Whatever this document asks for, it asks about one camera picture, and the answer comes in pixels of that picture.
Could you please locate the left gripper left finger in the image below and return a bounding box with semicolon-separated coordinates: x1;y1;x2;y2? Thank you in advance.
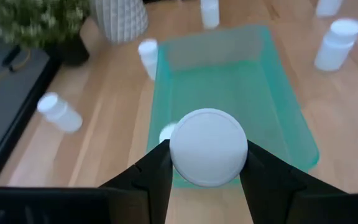
99;139;174;224

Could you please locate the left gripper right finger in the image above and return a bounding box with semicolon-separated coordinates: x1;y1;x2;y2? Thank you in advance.
239;139;347;224

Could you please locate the white pill bottle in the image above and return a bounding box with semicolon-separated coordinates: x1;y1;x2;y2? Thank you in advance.
200;0;221;30
315;0;344;17
158;121;178;144
137;38;160;81
314;17;358;72
168;108;249;188
37;91;83;134

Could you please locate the green translucent plastic basket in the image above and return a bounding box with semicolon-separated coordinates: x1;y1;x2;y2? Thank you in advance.
146;24;320;189

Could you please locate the black plant pot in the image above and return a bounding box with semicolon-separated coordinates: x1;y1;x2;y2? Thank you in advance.
44;34;90;67

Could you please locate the white triangle-patterned pot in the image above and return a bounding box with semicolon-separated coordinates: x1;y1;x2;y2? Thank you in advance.
90;0;149;44

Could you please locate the small-leaved green bush plant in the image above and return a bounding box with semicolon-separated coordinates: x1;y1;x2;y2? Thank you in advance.
0;0;91;50

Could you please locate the black aluminium table frame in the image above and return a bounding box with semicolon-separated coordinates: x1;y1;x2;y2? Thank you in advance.
0;57;62;189

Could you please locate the black handle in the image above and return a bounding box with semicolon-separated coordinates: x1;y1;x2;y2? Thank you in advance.
1;44;22;74

